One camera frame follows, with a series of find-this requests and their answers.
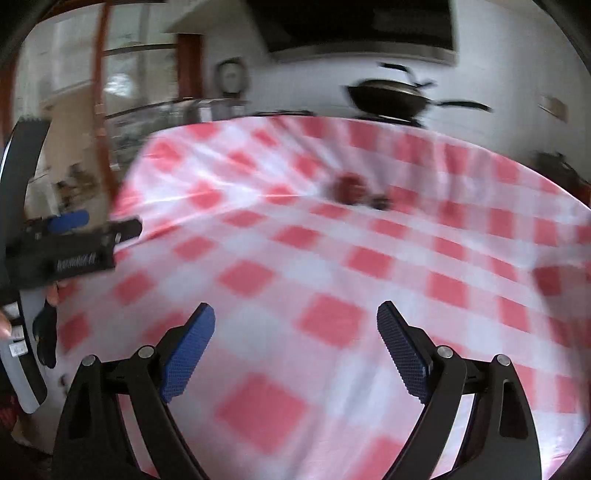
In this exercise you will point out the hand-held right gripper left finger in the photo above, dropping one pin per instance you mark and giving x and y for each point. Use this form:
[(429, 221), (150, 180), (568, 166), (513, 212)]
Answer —
[(189, 355)]

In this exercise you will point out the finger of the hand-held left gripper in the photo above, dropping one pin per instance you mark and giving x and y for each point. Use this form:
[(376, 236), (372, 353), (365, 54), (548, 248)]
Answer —
[(69, 221), (124, 229)]

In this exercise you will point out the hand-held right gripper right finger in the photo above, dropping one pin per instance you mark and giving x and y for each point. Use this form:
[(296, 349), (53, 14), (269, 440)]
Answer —
[(401, 350)]

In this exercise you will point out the person's left hand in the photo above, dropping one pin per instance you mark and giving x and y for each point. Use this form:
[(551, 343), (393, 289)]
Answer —
[(53, 295)]

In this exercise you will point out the metal dish rack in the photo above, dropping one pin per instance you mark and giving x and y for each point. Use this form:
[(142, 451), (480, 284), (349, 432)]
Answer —
[(184, 113)]

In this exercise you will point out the reddish wooden bar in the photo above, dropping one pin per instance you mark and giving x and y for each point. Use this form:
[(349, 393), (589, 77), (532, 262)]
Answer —
[(99, 92)]

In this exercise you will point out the red white checked tablecloth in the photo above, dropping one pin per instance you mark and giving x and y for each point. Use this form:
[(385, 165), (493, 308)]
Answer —
[(295, 258)]

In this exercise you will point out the small dark dried fruit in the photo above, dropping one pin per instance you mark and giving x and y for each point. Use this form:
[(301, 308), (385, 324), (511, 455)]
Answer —
[(381, 202)]

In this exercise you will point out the window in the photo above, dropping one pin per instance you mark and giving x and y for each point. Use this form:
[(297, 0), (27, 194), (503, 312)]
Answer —
[(134, 69)]

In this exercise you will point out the wrinkled brown round fruit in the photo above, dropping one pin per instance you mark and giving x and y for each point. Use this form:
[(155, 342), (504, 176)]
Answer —
[(349, 188)]

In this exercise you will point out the dark kettle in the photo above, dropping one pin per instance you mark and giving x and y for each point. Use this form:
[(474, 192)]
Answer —
[(558, 168)]

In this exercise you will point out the black wok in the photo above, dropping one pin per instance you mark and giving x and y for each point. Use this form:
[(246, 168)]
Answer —
[(392, 99)]

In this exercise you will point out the range hood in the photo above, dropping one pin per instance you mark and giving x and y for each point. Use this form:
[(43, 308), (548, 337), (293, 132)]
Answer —
[(360, 27)]

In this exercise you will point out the wooden door frame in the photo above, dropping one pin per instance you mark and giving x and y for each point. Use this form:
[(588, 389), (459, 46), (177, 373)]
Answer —
[(190, 64)]

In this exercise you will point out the round wall scale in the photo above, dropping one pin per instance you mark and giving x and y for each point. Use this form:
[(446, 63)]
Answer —
[(232, 76)]

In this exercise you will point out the wall outlet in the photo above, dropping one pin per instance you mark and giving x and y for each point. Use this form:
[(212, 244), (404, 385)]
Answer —
[(554, 107)]

